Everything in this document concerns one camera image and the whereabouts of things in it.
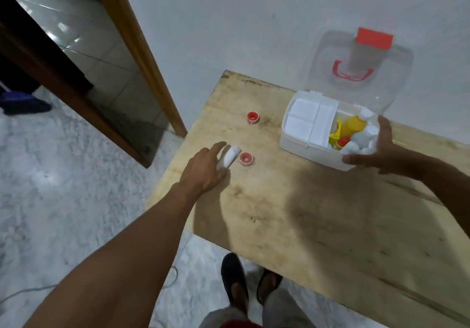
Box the dark brown door post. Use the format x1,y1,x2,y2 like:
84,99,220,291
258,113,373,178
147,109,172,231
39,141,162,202
0,0,151,169

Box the yellow bottle white cap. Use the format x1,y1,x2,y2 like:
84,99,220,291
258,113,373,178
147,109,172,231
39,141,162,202
339,109,374,137

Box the person's left forearm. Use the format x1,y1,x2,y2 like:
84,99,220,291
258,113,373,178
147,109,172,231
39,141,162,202
22,186,199,328

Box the white bottle green label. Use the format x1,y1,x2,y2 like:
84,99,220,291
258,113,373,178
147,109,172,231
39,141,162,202
351,125,379,149

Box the blue broom white handle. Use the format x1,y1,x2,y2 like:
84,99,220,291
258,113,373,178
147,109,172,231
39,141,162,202
0,81,53,116

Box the clear plastic first-aid box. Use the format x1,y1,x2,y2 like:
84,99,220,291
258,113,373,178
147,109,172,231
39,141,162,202
279,27,414,172

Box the long printed gauze roll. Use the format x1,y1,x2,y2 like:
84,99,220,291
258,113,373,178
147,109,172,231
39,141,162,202
215,145,242,171

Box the person's left hand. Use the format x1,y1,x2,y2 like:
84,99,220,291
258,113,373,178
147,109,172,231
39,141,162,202
171,141,229,201

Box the person's grey shorts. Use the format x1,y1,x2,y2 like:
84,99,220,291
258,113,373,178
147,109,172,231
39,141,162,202
200,289,316,328

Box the light brown door frame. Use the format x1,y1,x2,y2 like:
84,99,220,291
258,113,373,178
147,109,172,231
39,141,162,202
85,0,188,138

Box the black sandal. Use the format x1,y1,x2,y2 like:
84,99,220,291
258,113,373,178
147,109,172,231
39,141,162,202
220,253,250,314
256,269,283,305

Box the green and yellow carton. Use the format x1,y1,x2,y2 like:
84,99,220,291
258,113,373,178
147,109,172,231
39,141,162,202
329,119,344,148

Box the person's right hand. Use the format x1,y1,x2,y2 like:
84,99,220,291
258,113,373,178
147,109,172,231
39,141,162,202
341,115,423,180

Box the grey floor cable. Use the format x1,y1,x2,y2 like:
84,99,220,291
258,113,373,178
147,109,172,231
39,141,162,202
0,265,179,328

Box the person's red shirt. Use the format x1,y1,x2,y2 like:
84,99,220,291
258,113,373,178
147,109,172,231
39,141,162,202
220,318,263,328

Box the white divided insert tray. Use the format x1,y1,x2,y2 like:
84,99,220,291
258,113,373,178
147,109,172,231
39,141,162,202
284,98,338,148

